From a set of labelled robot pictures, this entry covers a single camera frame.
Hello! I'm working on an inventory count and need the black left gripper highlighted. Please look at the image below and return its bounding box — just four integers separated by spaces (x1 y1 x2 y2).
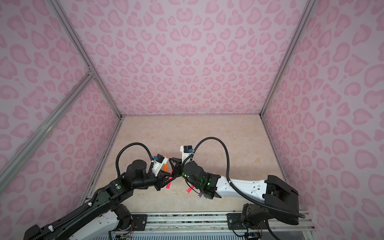
133 167 172 190

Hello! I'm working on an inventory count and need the pink marker pen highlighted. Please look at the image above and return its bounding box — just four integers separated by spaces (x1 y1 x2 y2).
186 186 194 193
166 177 173 189

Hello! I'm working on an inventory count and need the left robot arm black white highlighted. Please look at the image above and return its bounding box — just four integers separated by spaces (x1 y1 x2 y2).
24 158 182 240

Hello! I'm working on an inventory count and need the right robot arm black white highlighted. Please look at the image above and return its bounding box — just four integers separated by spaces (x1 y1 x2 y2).
170 158 305 226

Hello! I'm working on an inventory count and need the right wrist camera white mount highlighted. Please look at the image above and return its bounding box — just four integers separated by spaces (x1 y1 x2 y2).
180 146 194 164

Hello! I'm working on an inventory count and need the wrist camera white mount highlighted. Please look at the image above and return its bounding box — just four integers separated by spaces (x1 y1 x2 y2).
151 154 169 177
180 146 194 164

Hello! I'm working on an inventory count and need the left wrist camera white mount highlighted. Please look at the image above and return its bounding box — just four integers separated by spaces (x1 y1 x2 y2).
151 154 169 177

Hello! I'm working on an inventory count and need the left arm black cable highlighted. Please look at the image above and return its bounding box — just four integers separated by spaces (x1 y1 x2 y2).
115 142 154 178

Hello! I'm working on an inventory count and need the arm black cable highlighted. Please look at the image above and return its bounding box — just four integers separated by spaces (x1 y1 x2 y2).
115 142 154 178
191 137 306 219

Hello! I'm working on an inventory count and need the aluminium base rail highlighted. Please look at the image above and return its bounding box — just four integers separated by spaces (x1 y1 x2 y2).
56 211 319 240

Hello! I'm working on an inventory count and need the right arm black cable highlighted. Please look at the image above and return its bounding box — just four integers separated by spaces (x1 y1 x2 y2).
191 137 306 219

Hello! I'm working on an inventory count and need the aluminium diagonal frame bar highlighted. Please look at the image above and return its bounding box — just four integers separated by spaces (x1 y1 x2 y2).
1 71 95 193

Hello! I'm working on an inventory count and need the aluminium corner frame post left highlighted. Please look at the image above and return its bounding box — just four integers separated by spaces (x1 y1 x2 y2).
47 0 123 120

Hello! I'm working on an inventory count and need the aluminium corner frame post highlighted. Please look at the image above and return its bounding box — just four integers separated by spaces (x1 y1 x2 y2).
47 0 123 120
260 0 319 119

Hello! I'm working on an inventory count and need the aluminium corner frame post right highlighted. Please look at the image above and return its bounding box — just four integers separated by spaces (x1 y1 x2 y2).
260 0 319 119

